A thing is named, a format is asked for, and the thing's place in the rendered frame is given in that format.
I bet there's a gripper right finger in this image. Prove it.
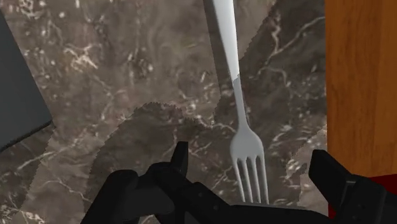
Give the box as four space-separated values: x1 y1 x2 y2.
308 149 397 224

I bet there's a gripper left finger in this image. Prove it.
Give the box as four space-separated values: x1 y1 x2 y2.
81 141 232 224

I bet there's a silver fork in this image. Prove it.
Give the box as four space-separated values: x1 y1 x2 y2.
212 0 270 205

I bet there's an orange wooden block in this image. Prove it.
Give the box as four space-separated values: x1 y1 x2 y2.
324 0 397 179

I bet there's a dark grey flat slab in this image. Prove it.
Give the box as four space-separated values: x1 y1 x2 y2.
0 11 53 152

